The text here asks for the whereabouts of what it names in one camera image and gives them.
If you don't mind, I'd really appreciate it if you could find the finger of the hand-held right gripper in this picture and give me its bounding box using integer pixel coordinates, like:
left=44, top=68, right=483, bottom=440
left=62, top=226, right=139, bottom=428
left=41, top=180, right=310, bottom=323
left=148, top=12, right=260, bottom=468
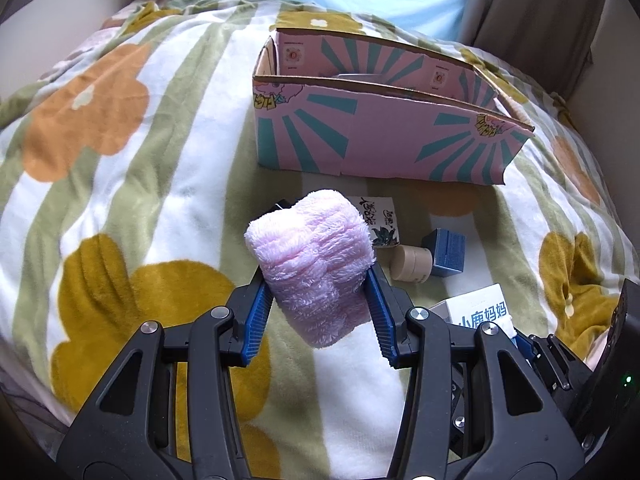
left=514, top=331, right=596, bottom=413
left=448, top=360, right=482, bottom=461

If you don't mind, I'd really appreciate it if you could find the tan cylindrical container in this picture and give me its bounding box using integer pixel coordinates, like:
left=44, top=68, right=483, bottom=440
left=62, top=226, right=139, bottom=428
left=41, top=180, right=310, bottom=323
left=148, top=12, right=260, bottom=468
left=390, top=244, right=433, bottom=284

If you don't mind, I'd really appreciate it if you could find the pink cardboard box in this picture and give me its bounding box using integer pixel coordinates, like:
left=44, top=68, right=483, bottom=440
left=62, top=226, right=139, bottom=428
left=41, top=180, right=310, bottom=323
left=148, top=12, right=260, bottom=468
left=251, top=27, right=536, bottom=187

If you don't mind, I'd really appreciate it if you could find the grey curtain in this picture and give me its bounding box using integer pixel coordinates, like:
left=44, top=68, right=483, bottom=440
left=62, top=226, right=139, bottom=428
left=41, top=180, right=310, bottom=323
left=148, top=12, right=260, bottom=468
left=465, top=0, right=612, bottom=68

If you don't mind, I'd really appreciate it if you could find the pink fluffy towel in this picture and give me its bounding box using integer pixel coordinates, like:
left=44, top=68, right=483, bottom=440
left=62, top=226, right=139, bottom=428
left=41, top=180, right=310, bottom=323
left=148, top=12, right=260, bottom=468
left=243, top=190, right=377, bottom=349

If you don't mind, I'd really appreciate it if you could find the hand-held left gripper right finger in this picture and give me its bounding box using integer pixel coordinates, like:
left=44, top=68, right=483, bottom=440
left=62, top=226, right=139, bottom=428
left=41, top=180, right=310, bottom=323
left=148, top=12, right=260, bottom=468
left=366, top=266, right=587, bottom=480

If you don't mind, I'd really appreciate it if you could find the floral fleece blanket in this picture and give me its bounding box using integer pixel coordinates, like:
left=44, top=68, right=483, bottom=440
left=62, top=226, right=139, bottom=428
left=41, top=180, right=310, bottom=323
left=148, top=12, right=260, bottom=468
left=0, top=0, right=640, bottom=480

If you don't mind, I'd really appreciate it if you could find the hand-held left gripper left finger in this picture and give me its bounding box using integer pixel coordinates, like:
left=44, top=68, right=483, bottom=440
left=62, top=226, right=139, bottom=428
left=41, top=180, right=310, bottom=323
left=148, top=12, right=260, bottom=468
left=56, top=266, right=275, bottom=480

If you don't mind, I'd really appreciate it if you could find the small blue cube box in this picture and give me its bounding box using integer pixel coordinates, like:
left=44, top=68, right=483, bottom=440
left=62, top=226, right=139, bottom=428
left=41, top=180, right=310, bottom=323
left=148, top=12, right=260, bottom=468
left=421, top=228, right=467, bottom=277

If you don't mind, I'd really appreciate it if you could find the white box with blue print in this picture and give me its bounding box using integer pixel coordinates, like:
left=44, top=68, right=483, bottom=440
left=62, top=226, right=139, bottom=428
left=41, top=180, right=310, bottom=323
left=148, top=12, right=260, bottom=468
left=429, top=283, right=519, bottom=342

